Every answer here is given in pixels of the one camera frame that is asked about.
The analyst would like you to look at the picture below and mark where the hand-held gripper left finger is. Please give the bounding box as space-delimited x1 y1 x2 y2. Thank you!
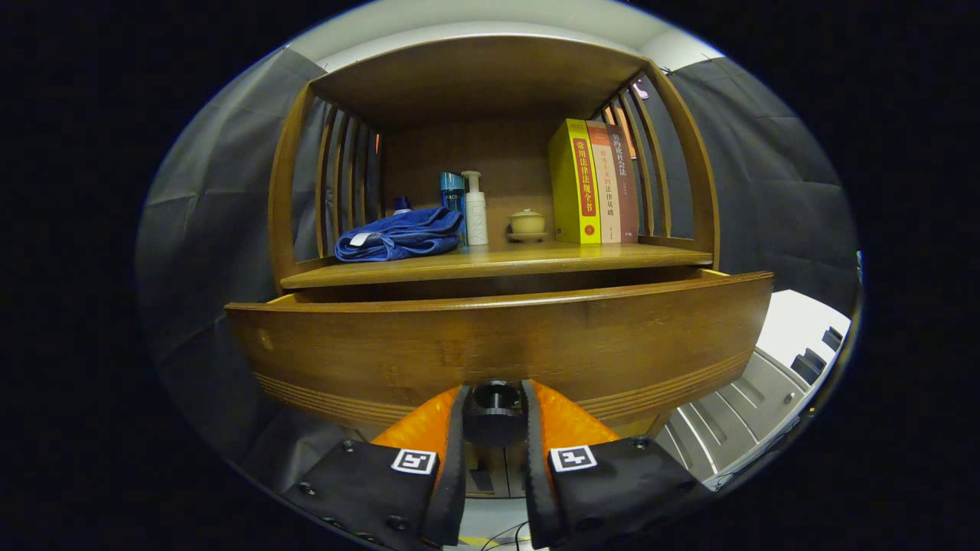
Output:
282 385 469 551

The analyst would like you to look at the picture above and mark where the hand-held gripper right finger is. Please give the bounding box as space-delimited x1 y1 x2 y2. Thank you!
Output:
521 379 717 550

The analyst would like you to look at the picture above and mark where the wooden countertop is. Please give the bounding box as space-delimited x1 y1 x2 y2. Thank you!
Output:
279 241 714 290

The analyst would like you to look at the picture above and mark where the wooden cabinet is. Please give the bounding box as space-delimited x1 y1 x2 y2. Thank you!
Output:
266 34 722 498

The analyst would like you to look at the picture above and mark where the grey ribbed panel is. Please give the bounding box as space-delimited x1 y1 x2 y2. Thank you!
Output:
658 329 843 491

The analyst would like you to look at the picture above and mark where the blue folded towel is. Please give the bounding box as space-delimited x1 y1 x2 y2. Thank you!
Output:
334 207 466 263

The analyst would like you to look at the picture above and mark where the yellow-green lidded teacup with saucer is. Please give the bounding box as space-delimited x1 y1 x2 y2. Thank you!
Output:
507 208 549 243

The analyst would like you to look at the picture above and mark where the white pump bottle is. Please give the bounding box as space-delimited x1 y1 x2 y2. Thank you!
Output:
461 170 489 246

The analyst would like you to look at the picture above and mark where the blue transparent bottle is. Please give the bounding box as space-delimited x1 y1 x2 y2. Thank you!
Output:
439 171 468 246

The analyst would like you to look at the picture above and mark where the thick yellow book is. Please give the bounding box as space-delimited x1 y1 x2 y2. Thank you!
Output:
548 119 603 246

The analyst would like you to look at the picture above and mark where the orange and white book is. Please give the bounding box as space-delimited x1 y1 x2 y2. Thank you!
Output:
586 120 622 244

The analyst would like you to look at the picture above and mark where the dark red book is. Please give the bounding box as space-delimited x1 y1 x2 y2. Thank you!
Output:
605 122 640 244

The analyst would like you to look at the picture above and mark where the white flat board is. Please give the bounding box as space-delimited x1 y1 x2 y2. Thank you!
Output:
754 289 852 367

